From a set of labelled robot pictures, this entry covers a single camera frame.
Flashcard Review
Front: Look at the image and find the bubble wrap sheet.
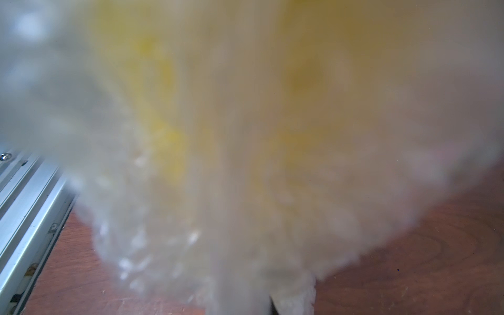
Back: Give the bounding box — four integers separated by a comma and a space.
1, 1, 503, 314

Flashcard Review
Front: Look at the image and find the yellow plastic wine glass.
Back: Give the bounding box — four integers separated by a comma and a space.
90, 0, 414, 237

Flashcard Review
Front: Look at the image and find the aluminium mounting rail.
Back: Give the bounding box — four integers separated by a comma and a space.
1, 143, 74, 314

